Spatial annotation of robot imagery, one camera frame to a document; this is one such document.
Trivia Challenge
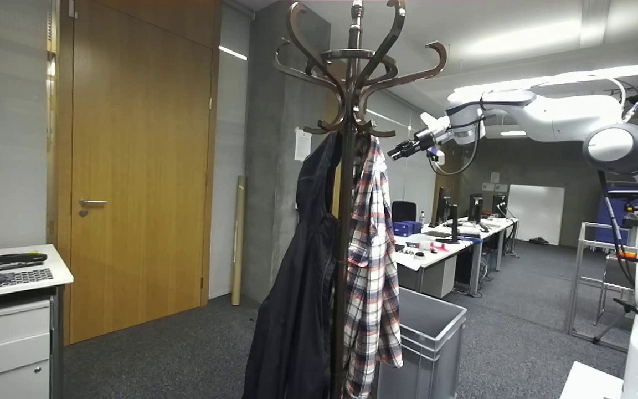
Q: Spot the black computer monitor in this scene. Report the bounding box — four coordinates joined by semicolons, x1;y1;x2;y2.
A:
437;188;466;247

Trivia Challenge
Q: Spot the black keyboard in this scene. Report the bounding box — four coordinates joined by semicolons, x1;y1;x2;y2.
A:
0;267;56;298

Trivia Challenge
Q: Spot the white robot base platform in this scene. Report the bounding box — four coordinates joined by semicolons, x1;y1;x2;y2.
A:
559;359;627;399

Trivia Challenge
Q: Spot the white drawer cabinet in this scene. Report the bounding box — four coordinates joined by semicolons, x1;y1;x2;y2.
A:
0;242;77;399

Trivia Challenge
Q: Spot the metal door handle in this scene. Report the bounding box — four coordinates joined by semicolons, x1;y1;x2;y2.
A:
76;196;110;219

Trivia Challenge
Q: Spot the blue plastic crate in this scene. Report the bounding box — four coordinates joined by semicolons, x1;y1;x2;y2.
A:
389;217;425;240

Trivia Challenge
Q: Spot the grey plastic laundry basket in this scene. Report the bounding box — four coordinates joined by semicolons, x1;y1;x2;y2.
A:
374;287;471;399

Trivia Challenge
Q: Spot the dark wooden coat rack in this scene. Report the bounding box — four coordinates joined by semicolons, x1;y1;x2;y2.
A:
272;0;452;399

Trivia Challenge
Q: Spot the black hanging jacket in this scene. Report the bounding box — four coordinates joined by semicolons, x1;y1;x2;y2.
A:
241;132;345;399

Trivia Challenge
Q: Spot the white whiteboard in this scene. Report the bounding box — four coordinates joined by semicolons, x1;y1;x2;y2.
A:
505;183;568;248

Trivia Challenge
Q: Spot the long ceiling light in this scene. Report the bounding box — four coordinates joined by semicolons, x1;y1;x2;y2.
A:
452;62;638;98

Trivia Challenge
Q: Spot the white paper sheet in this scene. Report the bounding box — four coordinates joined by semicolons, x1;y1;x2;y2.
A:
291;124;314;165

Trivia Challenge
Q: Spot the wooden door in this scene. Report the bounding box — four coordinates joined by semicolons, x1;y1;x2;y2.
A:
56;0;224;349

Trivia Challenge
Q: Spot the black stapler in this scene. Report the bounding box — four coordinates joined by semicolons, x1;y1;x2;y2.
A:
0;250;50;272

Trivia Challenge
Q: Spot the red white plaid shirt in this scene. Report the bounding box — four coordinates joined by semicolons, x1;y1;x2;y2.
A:
341;134;408;399

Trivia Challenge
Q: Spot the grey metal frame trolley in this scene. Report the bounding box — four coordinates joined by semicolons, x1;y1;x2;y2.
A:
563;219;638;338

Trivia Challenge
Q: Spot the white office desk row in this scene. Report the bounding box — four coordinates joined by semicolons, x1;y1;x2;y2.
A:
392;214;521;300

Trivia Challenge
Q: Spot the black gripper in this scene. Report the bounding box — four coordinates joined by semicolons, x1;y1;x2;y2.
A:
387;111;452;162

